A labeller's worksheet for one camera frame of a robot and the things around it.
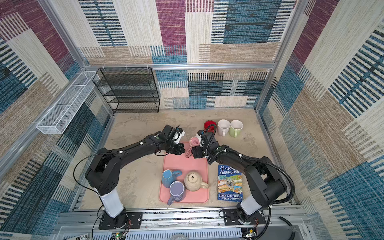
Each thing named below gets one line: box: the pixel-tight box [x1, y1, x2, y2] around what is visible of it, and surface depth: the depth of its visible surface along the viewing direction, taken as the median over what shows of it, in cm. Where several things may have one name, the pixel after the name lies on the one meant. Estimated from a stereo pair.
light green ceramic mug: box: [229, 119, 244, 138], surface depth 99 cm
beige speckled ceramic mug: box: [184, 171, 209, 192], surface depth 79 cm
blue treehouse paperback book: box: [217, 164, 243, 202], surface depth 83 cm
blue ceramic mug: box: [162, 169, 183, 188], surface depth 80 cm
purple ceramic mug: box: [167, 180, 185, 206], surface depth 76 cm
